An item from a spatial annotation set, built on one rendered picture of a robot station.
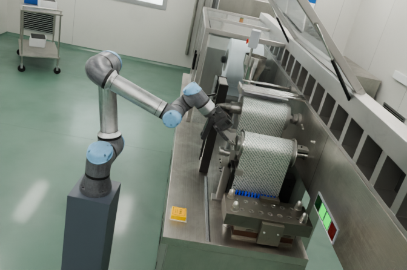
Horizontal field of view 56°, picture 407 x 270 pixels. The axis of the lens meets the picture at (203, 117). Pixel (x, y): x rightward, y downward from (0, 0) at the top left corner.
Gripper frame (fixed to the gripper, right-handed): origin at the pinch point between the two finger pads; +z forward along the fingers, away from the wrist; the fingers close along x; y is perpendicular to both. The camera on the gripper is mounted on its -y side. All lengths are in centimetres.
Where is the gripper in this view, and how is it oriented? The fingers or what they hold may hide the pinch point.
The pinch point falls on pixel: (231, 143)
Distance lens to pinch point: 186.3
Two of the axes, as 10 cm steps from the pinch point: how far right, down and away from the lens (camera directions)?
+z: 6.2, 7.2, 3.1
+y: 7.8, -5.8, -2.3
